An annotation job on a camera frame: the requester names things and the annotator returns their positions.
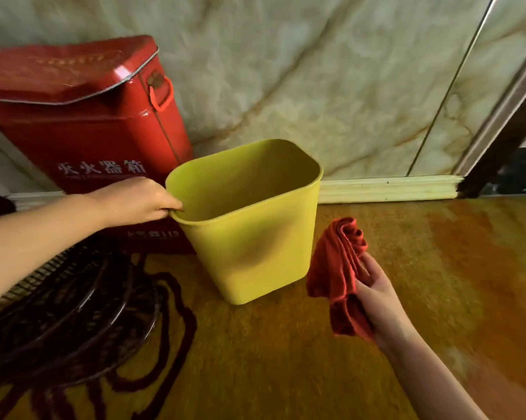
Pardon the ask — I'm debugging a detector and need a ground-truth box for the person's left hand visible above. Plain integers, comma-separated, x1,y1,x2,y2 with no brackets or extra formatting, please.
86,176,184,229

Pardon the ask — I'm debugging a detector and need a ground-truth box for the person's right hand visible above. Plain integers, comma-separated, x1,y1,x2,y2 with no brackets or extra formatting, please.
356,252,414,351

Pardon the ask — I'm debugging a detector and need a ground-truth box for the red cloth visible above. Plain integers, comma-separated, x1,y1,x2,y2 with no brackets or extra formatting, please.
306,217,376,342

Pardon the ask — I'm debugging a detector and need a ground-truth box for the yellow plastic waste bin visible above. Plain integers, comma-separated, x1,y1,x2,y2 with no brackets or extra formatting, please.
165,139,324,306

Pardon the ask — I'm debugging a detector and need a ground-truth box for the person's right forearm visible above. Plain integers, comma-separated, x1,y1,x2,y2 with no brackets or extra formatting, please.
379,330,491,420

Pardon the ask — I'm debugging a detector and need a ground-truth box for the person's left forearm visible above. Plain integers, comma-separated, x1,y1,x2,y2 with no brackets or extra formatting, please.
0,193,108,309

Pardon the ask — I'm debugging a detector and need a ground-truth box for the pale skirting board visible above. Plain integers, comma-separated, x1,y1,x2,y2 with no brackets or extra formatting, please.
7,175,465,211

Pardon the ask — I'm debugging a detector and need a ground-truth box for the red metal box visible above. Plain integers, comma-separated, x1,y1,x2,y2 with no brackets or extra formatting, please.
0,35,196,255

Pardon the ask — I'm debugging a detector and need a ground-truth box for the black fan grille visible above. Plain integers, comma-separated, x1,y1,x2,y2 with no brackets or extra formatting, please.
0,240,161,390

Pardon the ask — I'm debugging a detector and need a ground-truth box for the black cable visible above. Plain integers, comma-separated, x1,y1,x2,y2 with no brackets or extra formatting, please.
0,253,198,420

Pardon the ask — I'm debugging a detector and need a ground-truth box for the dark door frame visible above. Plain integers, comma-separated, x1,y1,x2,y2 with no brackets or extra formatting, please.
457,85,526,199

